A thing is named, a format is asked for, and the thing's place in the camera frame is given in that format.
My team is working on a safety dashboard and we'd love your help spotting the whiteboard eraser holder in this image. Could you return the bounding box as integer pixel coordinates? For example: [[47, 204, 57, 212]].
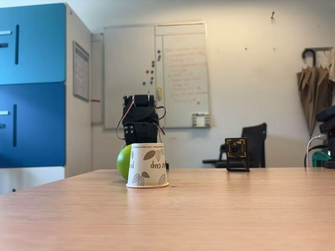
[[191, 112, 211, 128]]

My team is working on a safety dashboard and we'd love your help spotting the brown folded umbrella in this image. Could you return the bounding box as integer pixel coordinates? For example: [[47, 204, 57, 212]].
[[296, 49, 335, 137]]

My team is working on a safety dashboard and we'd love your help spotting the framed notice sheet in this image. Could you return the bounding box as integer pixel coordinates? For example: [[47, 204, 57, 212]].
[[72, 40, 91, 102]]

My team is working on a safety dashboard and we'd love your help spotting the black device with cables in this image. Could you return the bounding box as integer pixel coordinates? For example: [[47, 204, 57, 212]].
[[315, 104, 335, 168]]

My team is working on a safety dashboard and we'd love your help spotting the green table clamp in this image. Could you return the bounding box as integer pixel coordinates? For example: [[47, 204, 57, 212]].
[[311, 151, 331, 168]]

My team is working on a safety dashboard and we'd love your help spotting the green ball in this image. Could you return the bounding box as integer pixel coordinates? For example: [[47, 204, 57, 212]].
[[116, 145, 132, 180]]

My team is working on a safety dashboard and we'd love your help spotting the small camera module on stand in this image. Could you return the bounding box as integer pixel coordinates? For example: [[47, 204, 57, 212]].
[[225, 138, 251, 173]]

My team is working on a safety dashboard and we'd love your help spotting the grey wall coat rack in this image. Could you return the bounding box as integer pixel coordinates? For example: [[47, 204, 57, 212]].
[[303, 47, 334, 53]]

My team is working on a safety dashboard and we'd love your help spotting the blue and grey locker cabinet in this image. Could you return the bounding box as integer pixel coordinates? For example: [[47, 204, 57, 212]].
[[0, 3, 92, 196]]

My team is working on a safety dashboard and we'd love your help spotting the black chair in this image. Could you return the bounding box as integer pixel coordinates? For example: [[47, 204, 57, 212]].
[[202, 122, 267, 168]]

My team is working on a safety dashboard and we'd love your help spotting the white paper cup leaf print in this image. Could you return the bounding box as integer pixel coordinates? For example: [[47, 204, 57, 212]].
[[126, 142, 170, 189]]

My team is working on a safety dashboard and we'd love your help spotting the red white servo cable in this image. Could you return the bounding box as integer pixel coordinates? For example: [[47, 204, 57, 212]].
[[116, 100, 137, 141]]

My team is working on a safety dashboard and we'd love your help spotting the red black looped servo cable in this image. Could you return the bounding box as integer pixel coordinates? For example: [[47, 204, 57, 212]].
[[154, 105, 168, 135]]

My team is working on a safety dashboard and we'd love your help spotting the narrow grey wall board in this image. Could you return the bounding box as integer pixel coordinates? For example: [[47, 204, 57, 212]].
[[91, 33, 104, 126]]

